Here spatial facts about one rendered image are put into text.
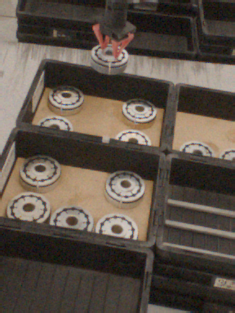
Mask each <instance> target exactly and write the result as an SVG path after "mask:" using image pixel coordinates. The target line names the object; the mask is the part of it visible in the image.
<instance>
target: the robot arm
mask: <svg viewBox="0 0 235 313"><path fill-rule="evenodd" d="M128 3H131V4H133V8H139V9H145V10H152V11H156V8H157V3H158V0H106V5H105V11H104V12H103V13H101V14H98V15H95V16H94V17H93V22H97V23H98V24H97V25H95V26H93V30H94V32H95V35H96V36H97V38H98V40H99V42H100V46H101V49H102V50H103V49H105V48H107V46H108V44H109V39H110V38H111V43H112V48H113V57H114V58H115V59H116V58H117V57H119V56H120V54H121V53H122V51H123V50H124V48H125V47H126V46H127V45H128V42H129V41H130V40H131V39H132V38H133V37H134V34H133V33H135V30H136V27H135V26H134V25H132V24H130V23H129V22H127V21H126V18H127V8H128ZM101 33H104V34H106V38H105V42H104V41H103V38H102V34H101ZM121 42H122V45H121V47H120V49H119V51H118V47H119V45H120V44H121Z"/></svg>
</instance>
